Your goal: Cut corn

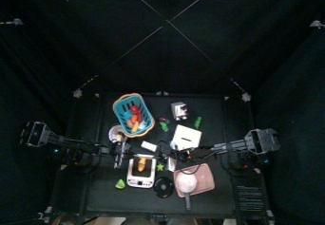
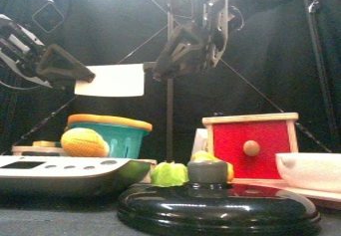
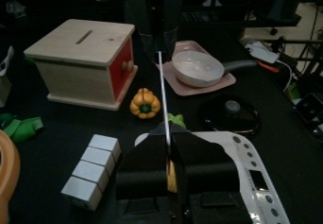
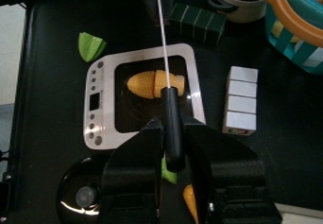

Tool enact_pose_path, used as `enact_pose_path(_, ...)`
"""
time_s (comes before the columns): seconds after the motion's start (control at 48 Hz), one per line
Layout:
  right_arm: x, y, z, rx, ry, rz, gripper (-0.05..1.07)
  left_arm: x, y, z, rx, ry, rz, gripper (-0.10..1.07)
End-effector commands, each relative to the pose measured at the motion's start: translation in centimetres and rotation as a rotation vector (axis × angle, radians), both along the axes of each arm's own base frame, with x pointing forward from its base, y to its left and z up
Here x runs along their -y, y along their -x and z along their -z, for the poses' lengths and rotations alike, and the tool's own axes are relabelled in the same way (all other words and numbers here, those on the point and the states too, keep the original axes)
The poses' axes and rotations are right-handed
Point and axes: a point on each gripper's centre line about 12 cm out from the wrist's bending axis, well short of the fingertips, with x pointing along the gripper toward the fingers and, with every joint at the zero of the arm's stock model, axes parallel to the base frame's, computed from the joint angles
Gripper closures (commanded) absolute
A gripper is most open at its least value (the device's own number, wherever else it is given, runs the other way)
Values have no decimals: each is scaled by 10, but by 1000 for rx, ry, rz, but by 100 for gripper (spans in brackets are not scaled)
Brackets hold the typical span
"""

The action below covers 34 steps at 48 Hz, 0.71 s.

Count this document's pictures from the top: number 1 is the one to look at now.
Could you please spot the green toy pepper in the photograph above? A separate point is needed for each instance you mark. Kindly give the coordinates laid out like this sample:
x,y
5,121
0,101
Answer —
x,y
197,122

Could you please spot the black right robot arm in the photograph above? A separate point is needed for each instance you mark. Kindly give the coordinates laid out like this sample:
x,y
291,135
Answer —
x,y
254,141

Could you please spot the white toy food piece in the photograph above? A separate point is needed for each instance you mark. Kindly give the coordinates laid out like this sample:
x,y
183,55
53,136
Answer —
x,y
143,126

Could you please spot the green toy leaf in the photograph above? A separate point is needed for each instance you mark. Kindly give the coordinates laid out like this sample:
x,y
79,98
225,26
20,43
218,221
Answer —
x,y
120,184

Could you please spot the green toy vegetable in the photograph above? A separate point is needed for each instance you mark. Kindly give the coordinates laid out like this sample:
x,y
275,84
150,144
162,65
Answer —
x,y
163,127

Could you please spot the black round disc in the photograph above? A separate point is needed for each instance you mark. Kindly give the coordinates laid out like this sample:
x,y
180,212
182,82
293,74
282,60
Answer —
x,y
163,187

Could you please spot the blue basket with orange rim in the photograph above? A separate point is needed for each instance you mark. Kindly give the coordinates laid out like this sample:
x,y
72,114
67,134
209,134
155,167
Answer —
x,y
146,113

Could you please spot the small white card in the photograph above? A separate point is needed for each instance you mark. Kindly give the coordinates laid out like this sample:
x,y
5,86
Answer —
x,y
148,146

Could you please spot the yellow toy food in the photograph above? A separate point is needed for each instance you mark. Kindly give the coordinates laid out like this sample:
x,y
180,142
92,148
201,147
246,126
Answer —
x,y
135,127

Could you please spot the orange toy corn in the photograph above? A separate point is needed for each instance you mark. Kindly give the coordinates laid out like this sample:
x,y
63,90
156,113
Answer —
x,y
142,164

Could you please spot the orange toy fruit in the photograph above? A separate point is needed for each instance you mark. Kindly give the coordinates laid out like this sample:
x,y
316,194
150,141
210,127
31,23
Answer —
x,y
134,118

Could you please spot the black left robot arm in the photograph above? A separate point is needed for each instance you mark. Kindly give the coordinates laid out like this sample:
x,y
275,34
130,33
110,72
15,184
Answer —
x,y
63,141

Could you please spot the white toy bowl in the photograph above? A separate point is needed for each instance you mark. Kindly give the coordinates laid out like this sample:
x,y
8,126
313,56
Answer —
x,y
116,133

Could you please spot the grey toy knife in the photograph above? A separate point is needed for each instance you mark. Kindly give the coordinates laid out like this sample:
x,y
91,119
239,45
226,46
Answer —
x,y
119,160

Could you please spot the white narrow block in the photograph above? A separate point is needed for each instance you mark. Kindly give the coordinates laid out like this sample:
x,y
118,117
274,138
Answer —
x,y
171,164

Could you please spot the grey frame corner bracket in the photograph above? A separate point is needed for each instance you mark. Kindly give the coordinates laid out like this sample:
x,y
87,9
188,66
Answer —
x,y
16,22
77,93
245,97
316,23

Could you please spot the green toy star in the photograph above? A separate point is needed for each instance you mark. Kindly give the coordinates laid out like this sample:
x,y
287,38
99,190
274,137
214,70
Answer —
x,y
159,167

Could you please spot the purple toy eggplant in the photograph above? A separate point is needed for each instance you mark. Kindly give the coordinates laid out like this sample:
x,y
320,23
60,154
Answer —
x,y
163,119

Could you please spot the white toy scale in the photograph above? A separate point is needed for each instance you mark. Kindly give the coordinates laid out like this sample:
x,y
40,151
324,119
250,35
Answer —
x,y
140,179

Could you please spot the white square box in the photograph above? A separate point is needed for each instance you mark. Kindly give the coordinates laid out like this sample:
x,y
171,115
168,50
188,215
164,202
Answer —
x,y
186,137

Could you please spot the white toy appliance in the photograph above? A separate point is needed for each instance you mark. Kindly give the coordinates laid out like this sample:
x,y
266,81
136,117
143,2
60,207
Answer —
x,y
179,110

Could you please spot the pink tray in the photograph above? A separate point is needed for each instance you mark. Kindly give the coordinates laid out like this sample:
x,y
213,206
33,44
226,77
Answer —
x,y
205,179

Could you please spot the red toy fruit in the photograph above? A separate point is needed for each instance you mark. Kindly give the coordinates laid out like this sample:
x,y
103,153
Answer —
x,y
135,109

